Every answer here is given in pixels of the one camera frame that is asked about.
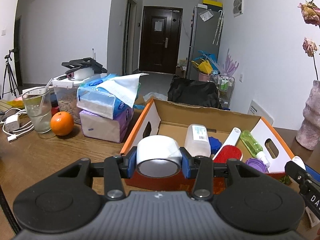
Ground purple ribbed lid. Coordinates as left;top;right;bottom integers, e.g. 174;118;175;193
245;157;269;173

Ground white charging cable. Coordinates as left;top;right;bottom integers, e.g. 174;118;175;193
2;107;34;142

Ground pink textured vase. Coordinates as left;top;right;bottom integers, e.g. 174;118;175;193
296;80;320;151

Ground purple tissue pack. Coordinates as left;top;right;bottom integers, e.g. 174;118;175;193
79;110;134;143

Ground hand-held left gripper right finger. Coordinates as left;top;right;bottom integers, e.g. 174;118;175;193
179;146;262;202

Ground orange white cardboard box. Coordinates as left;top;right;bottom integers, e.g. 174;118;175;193
120;98;295;192

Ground black camera tripod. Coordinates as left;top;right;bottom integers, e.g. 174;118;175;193
1;49;18;99

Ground orange fruit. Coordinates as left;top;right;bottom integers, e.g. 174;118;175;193
50;112;75;136

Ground black folding stand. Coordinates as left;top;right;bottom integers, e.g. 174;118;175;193
62;57;108;74

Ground red jar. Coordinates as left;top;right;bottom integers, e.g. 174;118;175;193
50;95;60;117

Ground yellow packet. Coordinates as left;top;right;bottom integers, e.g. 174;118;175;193
9;97;25;109

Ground dark brown entrance door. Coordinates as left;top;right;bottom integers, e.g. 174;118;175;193
139;6;183;74

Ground yellow blue box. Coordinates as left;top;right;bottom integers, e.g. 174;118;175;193
202;0;223;8

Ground clear pet food container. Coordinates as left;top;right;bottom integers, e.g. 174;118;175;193
52;74;95;125

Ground white red lint brush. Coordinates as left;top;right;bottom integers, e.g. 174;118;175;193
212;127;244;164

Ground clear drinking glass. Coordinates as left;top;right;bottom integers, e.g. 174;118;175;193
22;88;53;133

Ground white cylinder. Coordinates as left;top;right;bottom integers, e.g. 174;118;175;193
74;68;95;80

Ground blue tissue pack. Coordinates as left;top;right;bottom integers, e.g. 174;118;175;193
76;72;150;120

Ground white flat box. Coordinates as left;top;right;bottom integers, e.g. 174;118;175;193
22;86;54;97

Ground white plastic bag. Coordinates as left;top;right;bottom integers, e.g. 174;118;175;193
144;92;167;103

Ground grey refrigerator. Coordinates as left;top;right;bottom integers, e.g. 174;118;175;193
187;5;224;80

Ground dried pink rose bouquet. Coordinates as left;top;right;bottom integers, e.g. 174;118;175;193
297;0;320;80

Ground white folded umbrella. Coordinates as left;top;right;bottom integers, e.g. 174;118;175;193
212;10;224;45

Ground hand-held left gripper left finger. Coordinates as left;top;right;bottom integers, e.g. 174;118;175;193
57;147;138;202

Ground blue ribbed lid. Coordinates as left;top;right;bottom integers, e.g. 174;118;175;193
209;136;222;155

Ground yellow bag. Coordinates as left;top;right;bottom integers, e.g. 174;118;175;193
191;59;213;74

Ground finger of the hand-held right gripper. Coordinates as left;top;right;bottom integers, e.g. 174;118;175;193
285;160;312;193
305;165;320;180

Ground green liquid bottle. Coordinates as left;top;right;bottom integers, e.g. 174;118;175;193
240;130;271;169

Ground purple paper decoration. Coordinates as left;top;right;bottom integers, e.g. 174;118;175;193
221;48;239;77

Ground blue plastic frame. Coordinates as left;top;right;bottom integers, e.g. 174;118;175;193
198;50;218;67

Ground brown cardboard carton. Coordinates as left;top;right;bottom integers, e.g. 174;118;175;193
176;59;188;78

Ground clear plastic bottle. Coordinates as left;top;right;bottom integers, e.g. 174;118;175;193
184;124;211;158

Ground metal trolley cart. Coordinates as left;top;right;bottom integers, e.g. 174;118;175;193
210;69;235;108

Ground clear drinking straw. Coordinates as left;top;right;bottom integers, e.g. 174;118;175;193
37;78;53;115

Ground white tape roll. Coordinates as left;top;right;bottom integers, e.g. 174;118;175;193
136;135;183;178

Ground white power adapter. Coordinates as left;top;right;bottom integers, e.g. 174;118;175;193
5;115;20;132

